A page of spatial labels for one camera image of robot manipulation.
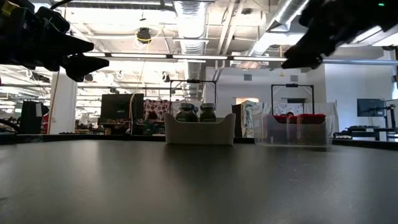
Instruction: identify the clear plastic bin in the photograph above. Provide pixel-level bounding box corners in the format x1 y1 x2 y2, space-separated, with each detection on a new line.
252 113 336 147

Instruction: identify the dark wall monitor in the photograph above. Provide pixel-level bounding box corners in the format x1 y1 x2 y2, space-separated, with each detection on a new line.
356 98 386 118

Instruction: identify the black office desk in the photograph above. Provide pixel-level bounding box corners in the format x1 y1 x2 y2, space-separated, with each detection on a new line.
331 125 398 141

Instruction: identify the black box with label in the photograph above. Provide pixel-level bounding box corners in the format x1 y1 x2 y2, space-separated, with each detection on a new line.
20 100 50 134

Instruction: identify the thin black rack frame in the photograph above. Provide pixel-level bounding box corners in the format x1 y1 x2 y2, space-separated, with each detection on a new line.
271 83 315 114

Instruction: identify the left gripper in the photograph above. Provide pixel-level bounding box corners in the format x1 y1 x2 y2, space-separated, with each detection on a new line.
0 0 110 83

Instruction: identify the long ceiling light bar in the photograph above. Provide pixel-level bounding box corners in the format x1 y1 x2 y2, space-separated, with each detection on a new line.
82 52 287 62

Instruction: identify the marbled blue white cloth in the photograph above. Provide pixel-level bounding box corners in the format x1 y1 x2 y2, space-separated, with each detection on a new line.
241 100 275 138

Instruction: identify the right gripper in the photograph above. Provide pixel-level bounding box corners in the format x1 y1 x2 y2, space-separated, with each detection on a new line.
281 0 398 70

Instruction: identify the large silver ceiling duct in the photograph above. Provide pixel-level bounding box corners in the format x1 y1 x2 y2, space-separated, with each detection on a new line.
248 0 312 58

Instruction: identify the black computer monitor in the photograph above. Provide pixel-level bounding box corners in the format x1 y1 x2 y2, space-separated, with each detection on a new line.
100 93 145 121

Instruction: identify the pale horizontal ceiling beam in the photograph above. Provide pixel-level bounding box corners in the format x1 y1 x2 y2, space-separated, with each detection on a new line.
322 58 398 66

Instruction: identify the red white patterned cloth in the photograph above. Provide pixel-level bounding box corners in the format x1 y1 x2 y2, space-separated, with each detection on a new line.
143 99 171 123

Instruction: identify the clear bin top middle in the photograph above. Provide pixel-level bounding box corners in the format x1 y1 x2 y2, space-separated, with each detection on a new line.
164 112 236 146

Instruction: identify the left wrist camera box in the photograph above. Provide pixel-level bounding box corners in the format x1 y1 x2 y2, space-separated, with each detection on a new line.
35 6 71 34

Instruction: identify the hanging black ceiling lamp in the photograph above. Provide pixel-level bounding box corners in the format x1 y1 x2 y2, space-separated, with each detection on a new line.
137 27 152 44

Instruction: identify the silver ventilation duct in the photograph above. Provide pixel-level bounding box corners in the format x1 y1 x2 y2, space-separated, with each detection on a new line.
172 0 218 100

